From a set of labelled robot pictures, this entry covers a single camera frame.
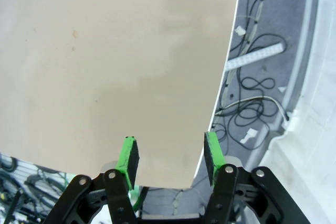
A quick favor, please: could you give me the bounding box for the white floor cable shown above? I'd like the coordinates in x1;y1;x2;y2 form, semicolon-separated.
215;95;290;128

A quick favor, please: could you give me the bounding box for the white perforated strip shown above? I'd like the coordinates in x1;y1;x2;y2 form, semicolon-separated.
225;42;286;71

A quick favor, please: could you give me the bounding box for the black floor cable tangle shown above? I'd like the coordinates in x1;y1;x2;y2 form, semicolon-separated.
209;0;279;153

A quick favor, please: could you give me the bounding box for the black cable bundle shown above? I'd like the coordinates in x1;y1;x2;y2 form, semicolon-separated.
0;152;76;224

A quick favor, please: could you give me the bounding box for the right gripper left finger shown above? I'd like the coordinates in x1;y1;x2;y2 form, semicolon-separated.
46;136;141;224

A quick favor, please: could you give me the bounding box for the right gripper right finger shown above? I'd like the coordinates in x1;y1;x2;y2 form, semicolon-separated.
204;131;293;224

